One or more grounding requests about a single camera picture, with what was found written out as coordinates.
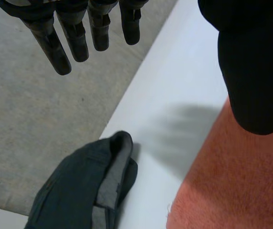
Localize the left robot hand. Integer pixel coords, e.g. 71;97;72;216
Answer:
2;0;273;136

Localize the coral towel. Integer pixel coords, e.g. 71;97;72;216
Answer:
166;96;273;229

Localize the dark blue cloth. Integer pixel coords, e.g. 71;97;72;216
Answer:
23;130;138;229

